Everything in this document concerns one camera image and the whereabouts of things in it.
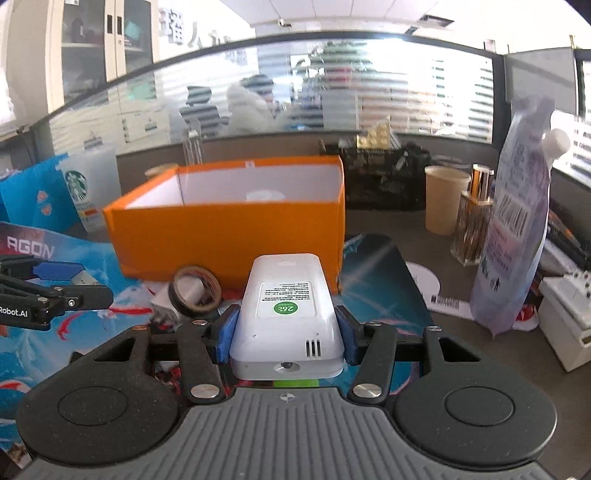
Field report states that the beige glass door cabinet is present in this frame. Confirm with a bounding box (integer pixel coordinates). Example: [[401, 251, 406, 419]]
[[0, 0, 160, 131]]

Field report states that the colourful printed desk mat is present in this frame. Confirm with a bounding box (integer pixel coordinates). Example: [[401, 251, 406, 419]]
[[0, 222, 435, 462]]

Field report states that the gold chocolates box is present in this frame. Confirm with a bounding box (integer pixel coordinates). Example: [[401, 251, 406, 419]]
[[355, 122, 393, 151]]

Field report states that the beige paper cup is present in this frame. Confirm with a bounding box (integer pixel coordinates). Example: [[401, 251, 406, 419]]
[[424, 165, 472, 236]]

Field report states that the white box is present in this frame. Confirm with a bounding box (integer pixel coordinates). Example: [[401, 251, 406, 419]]
[[538, 268, 591, 373]]

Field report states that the clear acrylic holder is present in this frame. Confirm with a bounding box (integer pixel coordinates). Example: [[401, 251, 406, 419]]
[[182, 119, 204, 166]]

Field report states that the brown paper cup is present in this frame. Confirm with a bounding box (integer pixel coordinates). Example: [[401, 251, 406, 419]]
[[144, 162, 180, 182]]

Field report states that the blue paper bag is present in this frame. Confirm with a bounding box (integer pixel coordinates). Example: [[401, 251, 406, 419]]
[[0, 154, 84, 237]]

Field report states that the black plastic basket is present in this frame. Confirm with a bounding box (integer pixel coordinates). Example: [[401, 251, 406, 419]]
[[318, 138, 433, 211]]

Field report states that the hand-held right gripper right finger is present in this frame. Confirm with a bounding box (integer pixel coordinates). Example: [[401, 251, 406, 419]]
[[335, 305, 481, 402]]

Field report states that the white round paper label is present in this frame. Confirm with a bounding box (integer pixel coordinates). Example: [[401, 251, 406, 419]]
[[406, 261, 472, 319]]

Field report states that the translucent plastic cup green logo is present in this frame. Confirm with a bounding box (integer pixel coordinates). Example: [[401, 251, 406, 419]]
[[58, 143, 122, 234]]

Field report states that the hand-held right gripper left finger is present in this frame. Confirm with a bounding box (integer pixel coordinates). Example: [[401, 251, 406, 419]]
[[69, 305, 241, 404]]

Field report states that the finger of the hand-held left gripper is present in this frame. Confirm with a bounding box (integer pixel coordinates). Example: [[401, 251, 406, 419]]
[[0, 276, 114, 320], [0, 256, 86, 281]]

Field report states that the white remote control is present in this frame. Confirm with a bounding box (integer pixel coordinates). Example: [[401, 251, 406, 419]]
[[230, 253, 345, 382]]

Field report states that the gold cap perfume bottle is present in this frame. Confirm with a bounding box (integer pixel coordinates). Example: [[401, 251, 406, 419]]
[[450, 164, 496, 267]]

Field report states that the black tape roll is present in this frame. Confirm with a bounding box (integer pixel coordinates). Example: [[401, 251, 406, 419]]
[[168, 264, 223, 320]]

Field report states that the orange cardboard box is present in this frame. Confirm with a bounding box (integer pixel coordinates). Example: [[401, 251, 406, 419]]
[[102, 155, 346, 294]]

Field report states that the purple refill pouch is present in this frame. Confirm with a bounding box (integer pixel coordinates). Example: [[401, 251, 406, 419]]
[[468, 95, 571, 337]]

